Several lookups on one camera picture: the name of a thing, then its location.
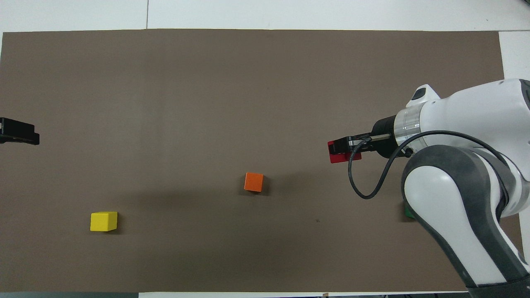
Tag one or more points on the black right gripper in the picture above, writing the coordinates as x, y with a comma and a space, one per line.
383, 138

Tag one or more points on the red wooden block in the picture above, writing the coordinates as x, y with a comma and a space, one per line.
340, 158

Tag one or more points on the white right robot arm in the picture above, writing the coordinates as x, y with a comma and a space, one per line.
463, 186

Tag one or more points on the green wooden block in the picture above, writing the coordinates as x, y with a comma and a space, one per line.
408, 213

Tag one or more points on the orange wooden block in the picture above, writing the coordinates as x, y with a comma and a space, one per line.
253, 182

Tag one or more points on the yellow wooden block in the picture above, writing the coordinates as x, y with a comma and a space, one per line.
103, 221

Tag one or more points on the brown table mat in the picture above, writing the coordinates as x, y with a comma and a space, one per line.
207, 103

